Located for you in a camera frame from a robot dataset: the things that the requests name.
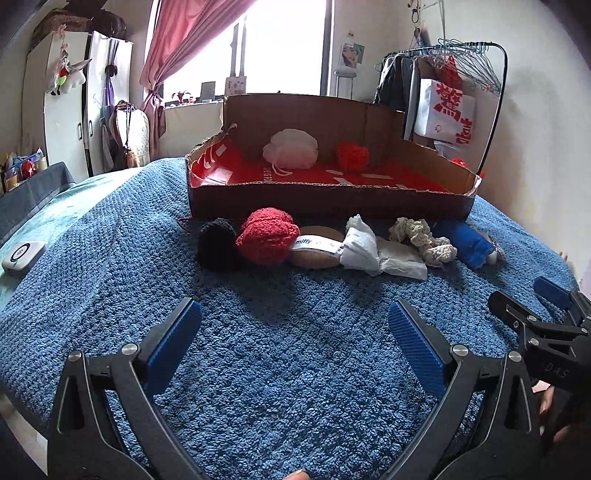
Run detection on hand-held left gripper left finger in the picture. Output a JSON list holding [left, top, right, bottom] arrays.
[[47, 298, 209, 480]]

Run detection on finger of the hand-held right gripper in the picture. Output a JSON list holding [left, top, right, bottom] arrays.
[[533, 276, 583, 324], [488, 291, 557, 344]]

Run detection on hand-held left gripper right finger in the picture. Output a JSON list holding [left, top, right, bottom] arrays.
[[388, 300, 542, 480]]

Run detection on white knit piece black stitching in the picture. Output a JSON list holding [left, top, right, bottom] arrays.
[[480, 233, 505, 265]]

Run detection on blue fabric pouch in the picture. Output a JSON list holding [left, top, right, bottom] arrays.
[[433, 220, 497, 270]]

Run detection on white paper napkin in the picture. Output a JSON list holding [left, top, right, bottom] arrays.
[[376, 244, 428, 281]]

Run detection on black pompom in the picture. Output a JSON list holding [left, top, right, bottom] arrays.
[[198, 219, 244, 271]]

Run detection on cream crochet piece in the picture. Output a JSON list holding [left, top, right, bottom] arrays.
[[389, 218, 458, 267]]

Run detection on white sock bundle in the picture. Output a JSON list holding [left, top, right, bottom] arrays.
[[340, 214, 385, 276]]

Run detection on tan plush pebble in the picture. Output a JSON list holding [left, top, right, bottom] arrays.
[[288, 226, 348, 269]]

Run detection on red knitted yarn ball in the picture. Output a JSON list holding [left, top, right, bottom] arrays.
[[235, 208, 302, 267]]

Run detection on cardboard box red inside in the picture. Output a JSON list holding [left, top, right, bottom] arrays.
[[185, 95, 483, 223]]

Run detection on person's right hand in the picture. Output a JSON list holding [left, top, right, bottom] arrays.
[[538, 385, 577, 446]]

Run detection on blue knitted blanket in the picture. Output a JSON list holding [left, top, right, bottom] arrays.
[[0, 157, 580, 480]]

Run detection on small white round-button device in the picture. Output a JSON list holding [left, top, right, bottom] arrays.
[[1, 240, 47, 276]]

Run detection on black clothes rack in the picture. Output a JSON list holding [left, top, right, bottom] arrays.
[[376, 41, 509, 178]]

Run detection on red crochet flower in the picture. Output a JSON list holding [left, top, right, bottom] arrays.
[[335, 142, 371, 172]]

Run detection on white gift bag red print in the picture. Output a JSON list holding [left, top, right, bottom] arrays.
[[414, 58, 477, 147]]

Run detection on dark blue cloth covered desk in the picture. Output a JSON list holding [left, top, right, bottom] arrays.
[[0, 161, 77, 237]]

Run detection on clutter of small desk trinkets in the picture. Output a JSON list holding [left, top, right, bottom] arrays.
[[1, 148, 48, 191]]

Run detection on dark hanging clothes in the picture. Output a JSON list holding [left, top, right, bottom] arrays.
[[373, 52, 422, 139]]

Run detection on white wardrobe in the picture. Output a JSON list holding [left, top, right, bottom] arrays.
[[22, 30, 134, 183]]

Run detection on white stool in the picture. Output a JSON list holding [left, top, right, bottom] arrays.
[[333, 67, 357, 100]]

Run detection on pink curtain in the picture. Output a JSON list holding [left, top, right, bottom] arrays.
[[140, 0, 259, 160]]

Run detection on hanging plush doll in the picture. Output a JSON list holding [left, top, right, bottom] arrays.
[[50, 39, 93, 97]]

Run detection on patterned bag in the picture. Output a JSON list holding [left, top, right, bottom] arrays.
[[30, 10, 127, 41]]

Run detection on bunch of wire hangers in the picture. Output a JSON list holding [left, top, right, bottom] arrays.
[[416, 38, 503, 97]]

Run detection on purple hanging straps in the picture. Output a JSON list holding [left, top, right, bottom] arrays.
[[99, 65, 122, 134]]

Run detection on wall poster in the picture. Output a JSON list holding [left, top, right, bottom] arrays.
[[341, 43, 365, 70]]

